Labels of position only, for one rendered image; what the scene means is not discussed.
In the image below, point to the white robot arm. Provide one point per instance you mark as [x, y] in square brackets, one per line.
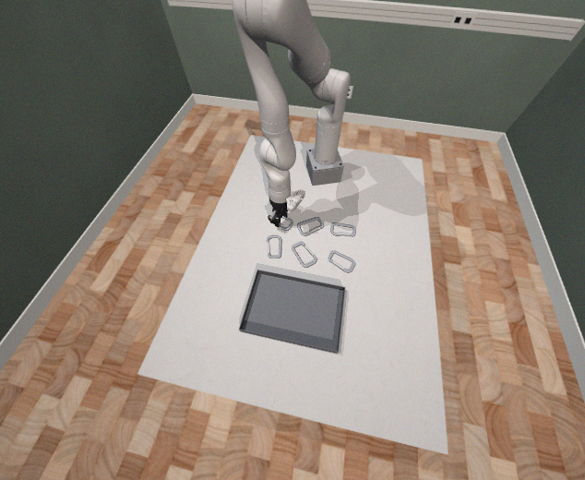
[289, 23]

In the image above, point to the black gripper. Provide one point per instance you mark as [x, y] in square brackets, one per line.
[279, 210]

